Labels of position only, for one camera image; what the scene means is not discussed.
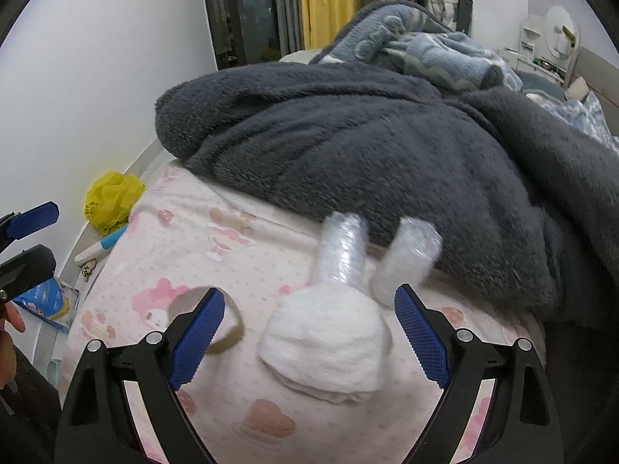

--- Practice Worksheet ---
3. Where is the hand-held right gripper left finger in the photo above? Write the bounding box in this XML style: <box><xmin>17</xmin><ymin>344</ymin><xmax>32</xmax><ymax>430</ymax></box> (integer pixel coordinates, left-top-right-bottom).
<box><xmin>53</xmin><ymin>287</ymin><xmax>228</xmax><ymax>464</ymax></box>

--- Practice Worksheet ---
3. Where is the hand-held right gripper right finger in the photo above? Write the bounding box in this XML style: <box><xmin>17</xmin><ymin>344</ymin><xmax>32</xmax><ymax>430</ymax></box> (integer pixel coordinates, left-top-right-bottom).
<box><xmin>393</xmin><ymin>283</ymin><xmax>564</xmax><ymax>464</ymax></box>

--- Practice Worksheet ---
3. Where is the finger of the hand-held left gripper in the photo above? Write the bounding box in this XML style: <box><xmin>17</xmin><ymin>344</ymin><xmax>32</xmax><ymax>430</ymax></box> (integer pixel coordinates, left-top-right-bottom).
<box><xmin>0</xmin><ymin>245</ymin><xmax>56</xmax><ymax>301</ymax></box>
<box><xmin>0</xmin><ymin>201</ymin><xmax>60</xmax><ymax>252</ymax></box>

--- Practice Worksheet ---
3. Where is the blue printed plastic bag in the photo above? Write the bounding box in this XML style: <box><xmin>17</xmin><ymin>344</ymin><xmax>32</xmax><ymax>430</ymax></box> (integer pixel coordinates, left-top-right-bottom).
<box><xmin>12</xmin><ymin>275</ymin><xmax>80</xmax><ymax>334</ymax></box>

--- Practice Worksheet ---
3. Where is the white tissue wad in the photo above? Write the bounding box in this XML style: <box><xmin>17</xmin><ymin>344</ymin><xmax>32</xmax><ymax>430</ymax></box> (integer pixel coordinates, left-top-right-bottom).
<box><xmin>258</xmin><ymin>283</ymin><xmax>395</xmax><ymax>404</ymax></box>

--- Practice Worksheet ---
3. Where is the person's left forearm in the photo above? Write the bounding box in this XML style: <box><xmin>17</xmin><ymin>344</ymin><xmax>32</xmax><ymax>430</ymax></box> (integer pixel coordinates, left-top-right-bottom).
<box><xmin>0</xmin><ymin>345</ymin><xmax>61</xmax><ymax>464</ymax></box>

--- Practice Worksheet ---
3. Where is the person's left hand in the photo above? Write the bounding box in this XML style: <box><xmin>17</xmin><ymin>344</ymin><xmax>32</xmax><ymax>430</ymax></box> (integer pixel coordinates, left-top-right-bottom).
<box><xmin>0</xmin><ymin>301</ymin><xmax>26</xmax><ymax>388</ymax></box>

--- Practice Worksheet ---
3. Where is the blue plush toy stick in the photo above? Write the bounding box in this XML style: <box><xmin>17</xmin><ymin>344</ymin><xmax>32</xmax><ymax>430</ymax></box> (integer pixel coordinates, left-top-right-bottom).
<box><xmin>75</xmin><ymin>225</ymin><xmax>129</xmax><ymax>268</ymax></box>

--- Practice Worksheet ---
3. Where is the yellow plastic bag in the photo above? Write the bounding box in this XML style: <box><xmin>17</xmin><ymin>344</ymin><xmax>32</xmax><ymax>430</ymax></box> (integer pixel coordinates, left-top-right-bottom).
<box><xmin>84</xmin><ymin>171</ymin><xmax>146</xmax><ymax>233</ymax></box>

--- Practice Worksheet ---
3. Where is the pink printed bed sheet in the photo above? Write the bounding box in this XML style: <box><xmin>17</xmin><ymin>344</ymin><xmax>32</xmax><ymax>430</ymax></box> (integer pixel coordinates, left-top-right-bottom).
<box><xmin>60</xmin><ymin>162</ymin><xmax>547</xmax><ymax>464</ymax></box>

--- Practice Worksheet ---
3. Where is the dark grey fleece blanket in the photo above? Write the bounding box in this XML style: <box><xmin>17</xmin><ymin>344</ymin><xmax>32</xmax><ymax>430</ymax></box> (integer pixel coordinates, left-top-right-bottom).
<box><xmin>155</xmin><ymin>0</ymin><xmax>619</xmax><ymax>330</ymax></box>

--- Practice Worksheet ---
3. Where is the light blue printed duvet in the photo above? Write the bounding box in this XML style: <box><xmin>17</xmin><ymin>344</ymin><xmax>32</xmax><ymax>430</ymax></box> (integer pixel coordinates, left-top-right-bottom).
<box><xmin>525</xmin><ymin>88</ymin><xmax>619</xmax><ymax>152</ymax></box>

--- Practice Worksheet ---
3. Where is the blue grey patterned blanket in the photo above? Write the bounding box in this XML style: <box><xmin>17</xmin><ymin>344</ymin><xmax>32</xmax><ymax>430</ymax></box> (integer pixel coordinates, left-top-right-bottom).
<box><xmin>333</xmin><ymin>12</ymin><xmax>525</xmax><ymax>94</ymax></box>

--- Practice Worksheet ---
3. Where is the dark glass door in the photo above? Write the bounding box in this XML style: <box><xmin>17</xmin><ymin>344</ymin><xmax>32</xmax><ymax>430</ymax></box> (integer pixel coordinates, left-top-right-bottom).
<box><xmin>200</xmin><ymin>0</ymin><xmax>286</xmax><ymax>71</ymax></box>

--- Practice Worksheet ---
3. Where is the beige pillow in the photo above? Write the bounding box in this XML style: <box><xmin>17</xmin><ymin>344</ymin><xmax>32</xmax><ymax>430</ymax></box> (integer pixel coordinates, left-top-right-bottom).
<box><xmin>565</xmin><ymin>80</ymin><xmax>592</xmax><ymax>103</ymax></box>

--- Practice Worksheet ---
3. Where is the white mattress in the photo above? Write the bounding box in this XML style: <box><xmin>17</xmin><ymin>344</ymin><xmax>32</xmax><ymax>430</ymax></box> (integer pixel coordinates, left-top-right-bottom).
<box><xmin>278</xmin><ymin>48</ymin><xmax>335</xmax><ymax>67</ymax></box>

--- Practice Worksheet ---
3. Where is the white shelf unit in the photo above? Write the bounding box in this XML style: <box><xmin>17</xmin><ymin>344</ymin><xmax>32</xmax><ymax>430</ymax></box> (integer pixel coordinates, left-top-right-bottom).
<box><xmin>503</xmin><ymin>7</ymin><xmax>581</xmax><ymax>76</ymax></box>

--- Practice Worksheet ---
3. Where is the grey curtain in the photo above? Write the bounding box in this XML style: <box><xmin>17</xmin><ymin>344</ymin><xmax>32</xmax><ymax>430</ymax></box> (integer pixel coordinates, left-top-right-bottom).
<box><xmin>271</xmin><ymin>0</ymin><xmax>310</xmax><ymax>57</ymax></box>

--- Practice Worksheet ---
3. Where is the grey hanging garment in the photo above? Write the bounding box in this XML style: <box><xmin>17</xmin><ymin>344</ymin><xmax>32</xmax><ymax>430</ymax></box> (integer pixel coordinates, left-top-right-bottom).
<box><xmin>455</xmin><ymin>0</ymin><xmax>475</xmax><ymax>38</ymax></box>

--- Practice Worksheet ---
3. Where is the round white mirror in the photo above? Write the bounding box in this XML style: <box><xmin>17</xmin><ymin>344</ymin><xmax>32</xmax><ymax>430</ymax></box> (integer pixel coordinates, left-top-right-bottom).
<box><xmin>545</xmin><ymin>6</ymin><xmax>579</xmax><ymax>59</ymax></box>

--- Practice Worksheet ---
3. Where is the yellow curtain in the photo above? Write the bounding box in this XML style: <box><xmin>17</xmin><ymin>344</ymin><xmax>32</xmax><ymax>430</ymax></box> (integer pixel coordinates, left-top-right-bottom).
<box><xmin>297</xmin><ymin>0</ymin><xmax>362</xmax><ymax>51</ymax></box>

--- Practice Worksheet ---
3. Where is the cardboard tape ring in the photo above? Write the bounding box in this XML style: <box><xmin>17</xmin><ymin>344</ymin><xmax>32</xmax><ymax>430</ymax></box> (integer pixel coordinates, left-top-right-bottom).
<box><xmin>169</xmin><ymin>286</ymin><xmax>245</xmax><ymax>355</ymax></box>

